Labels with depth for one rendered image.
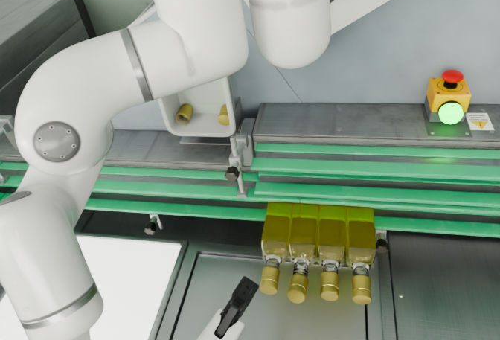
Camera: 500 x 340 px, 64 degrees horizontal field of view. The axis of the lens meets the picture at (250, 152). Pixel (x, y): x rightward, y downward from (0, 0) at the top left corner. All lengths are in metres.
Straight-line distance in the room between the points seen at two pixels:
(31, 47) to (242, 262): 1.06
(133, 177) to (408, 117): 0.67
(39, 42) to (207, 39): 1.26
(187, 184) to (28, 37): 0.88
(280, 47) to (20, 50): 1.21
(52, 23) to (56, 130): 1.32
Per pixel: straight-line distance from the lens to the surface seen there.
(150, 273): 1.05
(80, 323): 0.51
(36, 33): 1.66
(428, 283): 1.05
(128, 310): 1.02
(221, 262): 1.02
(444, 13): 0.90
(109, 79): 0.44
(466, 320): 1.03
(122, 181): 1.05
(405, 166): 0.85
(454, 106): 0.90
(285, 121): 0.92
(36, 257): 0.48
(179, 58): 0.45
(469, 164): 0.89
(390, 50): 0.92
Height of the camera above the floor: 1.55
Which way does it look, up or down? 47 degrees down
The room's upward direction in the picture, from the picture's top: 165 degrees counter-clockwise
